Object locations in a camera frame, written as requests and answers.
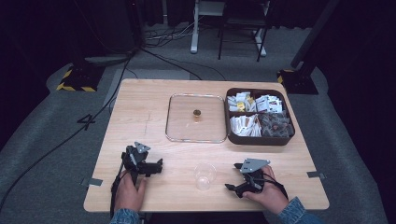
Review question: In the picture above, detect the clear square lid gold knob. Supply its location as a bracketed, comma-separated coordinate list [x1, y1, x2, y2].
[164, 92, 229, 145]

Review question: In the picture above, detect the person's right hand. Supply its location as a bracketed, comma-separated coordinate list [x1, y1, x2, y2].
[242, 164, 290, 216]

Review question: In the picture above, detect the hand-held gripper black cable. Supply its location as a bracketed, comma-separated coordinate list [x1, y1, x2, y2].
[109, 161, 129, 219]
[261, 173, 290, 201]

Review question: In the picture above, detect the pile of white yellow packets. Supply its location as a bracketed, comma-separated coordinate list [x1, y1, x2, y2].
[226, 91, 257, 113]

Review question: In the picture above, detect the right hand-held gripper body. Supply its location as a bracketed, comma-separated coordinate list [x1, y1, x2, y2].
[238, 158, 271, 199]

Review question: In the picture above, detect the pile of white dark-label packets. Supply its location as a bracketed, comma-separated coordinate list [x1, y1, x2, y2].
[254, 93, 284, 114]

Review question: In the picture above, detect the grey tape piece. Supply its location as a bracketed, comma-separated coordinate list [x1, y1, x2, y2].
[81, 176, 104, 188]
[306, 171, 327, 180]

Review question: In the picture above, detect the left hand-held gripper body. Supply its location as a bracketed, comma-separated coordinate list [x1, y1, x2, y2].
[120, 141, 158, 185]

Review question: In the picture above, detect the right hand-held gripper black cable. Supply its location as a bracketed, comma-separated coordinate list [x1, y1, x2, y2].
[261, 173, 290, 201]

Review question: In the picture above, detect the pile of grey tea bags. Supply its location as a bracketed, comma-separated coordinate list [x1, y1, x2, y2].
[258, 111, 295, 138]

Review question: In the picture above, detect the person's left hand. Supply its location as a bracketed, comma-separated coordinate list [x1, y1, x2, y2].
[113, 169, 148, 214]

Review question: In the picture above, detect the black stand with hazard-striped base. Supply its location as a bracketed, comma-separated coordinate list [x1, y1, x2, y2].
[55, 0, 106, 93]
[276, 0, 341, 95]

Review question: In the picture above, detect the clear plastic cup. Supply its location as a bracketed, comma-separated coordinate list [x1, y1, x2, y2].
[192, 161, 218, 192]

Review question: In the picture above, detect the left hand-held gripper black cable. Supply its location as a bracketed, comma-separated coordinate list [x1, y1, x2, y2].
[109, 161, 129, 219]

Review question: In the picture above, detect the bundle of floor cables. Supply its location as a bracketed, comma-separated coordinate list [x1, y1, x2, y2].
[144, 18, 200, 49]

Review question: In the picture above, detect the pile of long white sachets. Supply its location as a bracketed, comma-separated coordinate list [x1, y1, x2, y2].
[229, 113, 263, 138]

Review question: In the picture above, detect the long black floor cable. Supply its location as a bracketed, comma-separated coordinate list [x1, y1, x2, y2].
[0, 46, 141, 213]

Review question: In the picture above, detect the brown compartment box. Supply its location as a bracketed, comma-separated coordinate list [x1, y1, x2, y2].
[223, 87, 296, 147]

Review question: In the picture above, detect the black chair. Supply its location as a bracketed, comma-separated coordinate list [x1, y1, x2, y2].
[217, 0, 275, 63]

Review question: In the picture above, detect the white desk frame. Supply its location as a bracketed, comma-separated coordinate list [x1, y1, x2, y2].
[190, 0, 271, 58]

